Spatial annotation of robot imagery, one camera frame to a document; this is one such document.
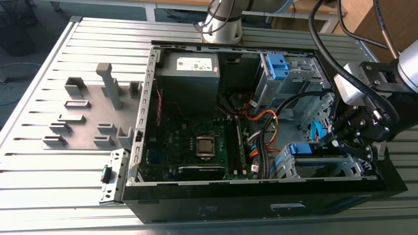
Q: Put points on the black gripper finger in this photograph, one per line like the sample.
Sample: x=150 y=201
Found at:
x=345 y=122
x=360 y=149

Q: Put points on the hard disk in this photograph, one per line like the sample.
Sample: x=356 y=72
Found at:
x=301 y=149

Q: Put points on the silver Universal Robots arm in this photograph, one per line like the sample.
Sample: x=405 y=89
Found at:
x=225 y=29

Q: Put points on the silver metal disk bay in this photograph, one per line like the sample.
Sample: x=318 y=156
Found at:
x=324 y=161

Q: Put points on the silver metal drive cage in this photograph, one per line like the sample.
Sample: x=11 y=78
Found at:
x=294 y=85

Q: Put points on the blue plastic bay latch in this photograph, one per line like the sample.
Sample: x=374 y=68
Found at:
x=277 y=63

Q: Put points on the green RAM stick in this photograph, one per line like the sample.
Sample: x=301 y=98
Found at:
x=241 y=147

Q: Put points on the black RAM slot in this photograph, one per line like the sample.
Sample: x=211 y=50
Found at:
x=230 y=147

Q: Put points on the CPU socket with CPU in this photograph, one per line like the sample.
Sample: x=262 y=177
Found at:
x=206 y=146

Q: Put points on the wooden cabinet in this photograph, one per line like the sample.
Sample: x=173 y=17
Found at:
x=408 y=19

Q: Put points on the black open PC case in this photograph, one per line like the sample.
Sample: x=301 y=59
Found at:
x=229 y=203

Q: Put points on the black graphics card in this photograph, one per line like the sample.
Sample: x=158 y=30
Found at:
x=202 y=172

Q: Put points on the grey power supply unit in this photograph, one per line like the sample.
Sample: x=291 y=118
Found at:
x=186 y=93

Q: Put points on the green motherboard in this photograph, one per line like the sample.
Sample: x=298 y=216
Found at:
x=173 y=147

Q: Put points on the grey parts rack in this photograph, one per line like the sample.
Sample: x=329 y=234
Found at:
x=88 y=132

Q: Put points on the black office chair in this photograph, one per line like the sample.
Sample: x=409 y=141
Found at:
x=18 y=41

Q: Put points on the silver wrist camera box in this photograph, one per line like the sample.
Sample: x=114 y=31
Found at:
x=349 y=91

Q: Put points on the wooden desk with white frame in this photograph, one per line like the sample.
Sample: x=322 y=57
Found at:
x=298 y=6

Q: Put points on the metal bracket with black latch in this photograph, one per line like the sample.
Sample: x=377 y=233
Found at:
x=118 y=171

